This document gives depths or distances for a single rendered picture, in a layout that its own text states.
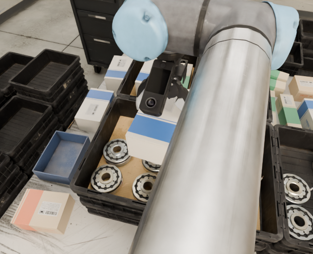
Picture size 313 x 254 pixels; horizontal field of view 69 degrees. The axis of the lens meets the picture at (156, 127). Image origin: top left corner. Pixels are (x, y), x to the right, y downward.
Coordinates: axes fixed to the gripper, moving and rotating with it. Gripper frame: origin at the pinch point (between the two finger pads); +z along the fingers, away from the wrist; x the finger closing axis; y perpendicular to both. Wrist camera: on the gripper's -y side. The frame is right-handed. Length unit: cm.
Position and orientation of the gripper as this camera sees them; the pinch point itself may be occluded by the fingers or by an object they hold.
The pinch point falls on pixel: (162, 118)
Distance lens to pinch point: 60.2
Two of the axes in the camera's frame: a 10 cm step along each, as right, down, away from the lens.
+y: 3.3, -7.4, 5.9
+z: 0.0, 6.3, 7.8
